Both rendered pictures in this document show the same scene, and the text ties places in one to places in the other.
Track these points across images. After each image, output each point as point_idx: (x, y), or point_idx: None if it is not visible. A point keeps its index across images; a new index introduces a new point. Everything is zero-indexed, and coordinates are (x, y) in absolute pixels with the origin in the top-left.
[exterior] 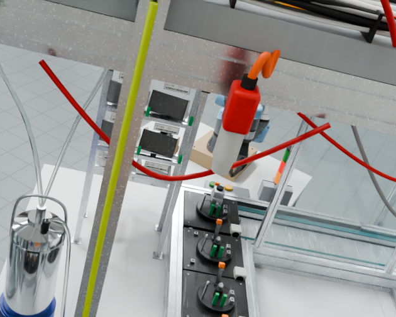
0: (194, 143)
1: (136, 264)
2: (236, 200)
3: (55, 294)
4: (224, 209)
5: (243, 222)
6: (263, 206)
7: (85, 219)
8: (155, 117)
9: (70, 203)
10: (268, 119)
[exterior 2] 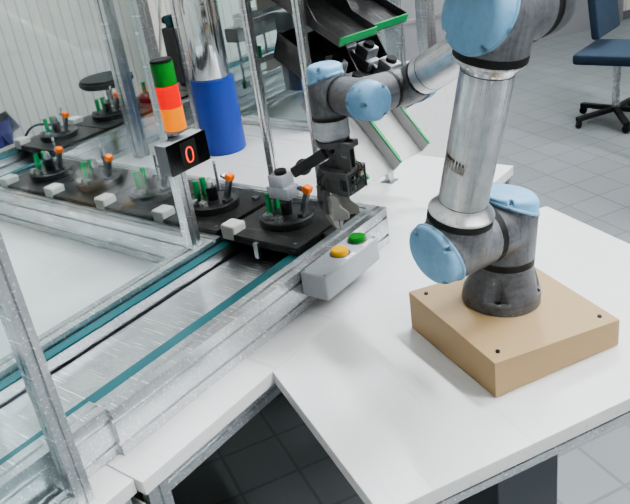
0: (538, 270)
1: None
2: (297, 247)
3: (277, 162)
4: (270, 213)
5: (264, 271)
6: (266, 280)
7: (377, 181)
8: None
9: (414, 175)
10: (431, 215)
